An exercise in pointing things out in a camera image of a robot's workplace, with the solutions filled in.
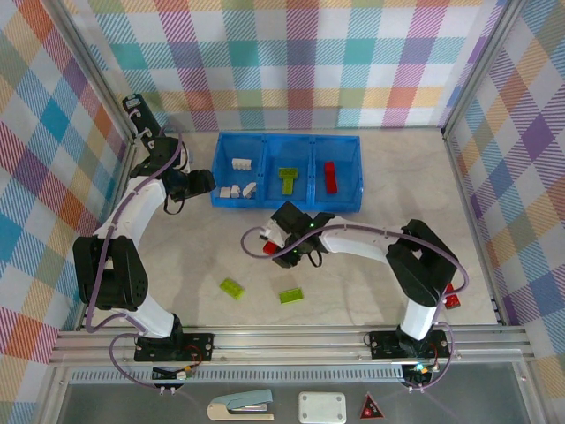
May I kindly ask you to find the blue three-compartment bin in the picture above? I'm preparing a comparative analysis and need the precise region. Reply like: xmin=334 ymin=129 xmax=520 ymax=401
xmin=209 ymin=131 xmax=365 ymax=214

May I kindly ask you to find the black tool bar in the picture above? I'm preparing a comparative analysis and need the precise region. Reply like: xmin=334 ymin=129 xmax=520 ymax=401
xmin=121 ymin=94 xmax=169 ymax=147

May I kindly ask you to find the white plastic box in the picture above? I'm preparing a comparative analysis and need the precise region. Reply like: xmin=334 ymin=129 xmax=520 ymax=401
xmin=298 ymin=391 xmax=348 ymax=424

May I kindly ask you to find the left power connector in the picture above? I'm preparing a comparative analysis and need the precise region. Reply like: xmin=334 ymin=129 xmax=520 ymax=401
xmin=152 ymin=365 xmax=198 ymax=382

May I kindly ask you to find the power connector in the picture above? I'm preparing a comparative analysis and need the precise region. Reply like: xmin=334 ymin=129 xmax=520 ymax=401
xmin=403 ymin=362 xmax=439 ymax=379
xmin=152 ymin=365 xmax=198 ymax=382

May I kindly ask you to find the grey blue stapler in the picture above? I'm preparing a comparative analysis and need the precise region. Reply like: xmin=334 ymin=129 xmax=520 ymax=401
xmin=206 ymin=388 xmax=275 ymax=421

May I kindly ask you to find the right power connector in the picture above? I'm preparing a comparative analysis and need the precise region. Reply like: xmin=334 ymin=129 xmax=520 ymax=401
xmin=403 ymin=362 xmax=439 ymax=379

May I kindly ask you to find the red triangular sticker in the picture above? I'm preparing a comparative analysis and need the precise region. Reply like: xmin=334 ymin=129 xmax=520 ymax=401
xmin=356 ymin=392 xmax=384 ymax=420

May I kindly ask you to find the left black cable loop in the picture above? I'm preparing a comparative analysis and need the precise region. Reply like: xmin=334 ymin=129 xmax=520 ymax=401
xmin=161 ymin=196 xmax=186 ymax=216

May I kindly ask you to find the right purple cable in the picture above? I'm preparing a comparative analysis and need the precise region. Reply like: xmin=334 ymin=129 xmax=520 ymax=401
xmin=240 ymin=223 xmax=469 ymax=394

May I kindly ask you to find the purple cable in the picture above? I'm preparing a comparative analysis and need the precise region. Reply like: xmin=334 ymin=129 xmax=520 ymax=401
xmin=86 ymin=127 xmax=185 ymax=392
xmin=240 ymin=223 xmax=469 ymax=394

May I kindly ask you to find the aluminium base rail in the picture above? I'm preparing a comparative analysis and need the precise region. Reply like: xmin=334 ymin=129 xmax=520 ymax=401
xmin=48 ymin=326 xmax=538 ymax=367

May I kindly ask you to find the aluminium frame post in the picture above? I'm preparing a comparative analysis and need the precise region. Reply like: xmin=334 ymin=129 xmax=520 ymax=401
xmin=441 ymin=0 xmax=526 ymax=138
xmin=52 ymin=0 xmax=138 ymax=149

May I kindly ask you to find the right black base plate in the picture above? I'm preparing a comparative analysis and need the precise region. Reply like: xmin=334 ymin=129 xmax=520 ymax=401
xmin=368 ymin=329 xmax=456 ymax=360

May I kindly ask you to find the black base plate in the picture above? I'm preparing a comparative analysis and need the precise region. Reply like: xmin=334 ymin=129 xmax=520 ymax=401
xmin=368 ymin=329 xmax=456 ymax=360
xmin=134 ymin=333 xmax=215 ymax=363

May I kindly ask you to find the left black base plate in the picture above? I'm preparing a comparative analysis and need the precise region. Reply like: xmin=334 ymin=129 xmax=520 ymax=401
xmin=134 ymin=333 xmax=215 ymax=363

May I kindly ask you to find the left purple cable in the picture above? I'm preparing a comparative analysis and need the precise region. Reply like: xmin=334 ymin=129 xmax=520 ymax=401
xmin=86 ymin=127 xmax=185 ymax=392

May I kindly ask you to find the slotted cable duct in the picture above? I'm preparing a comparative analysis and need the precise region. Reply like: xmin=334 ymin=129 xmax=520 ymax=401
xmin=70 ymin=368 xmax=407 ymax=383

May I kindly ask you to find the aluminium side rail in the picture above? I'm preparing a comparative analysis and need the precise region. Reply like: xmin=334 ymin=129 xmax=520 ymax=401
xmin=443 ymin=130 xmax=509 ymax=328

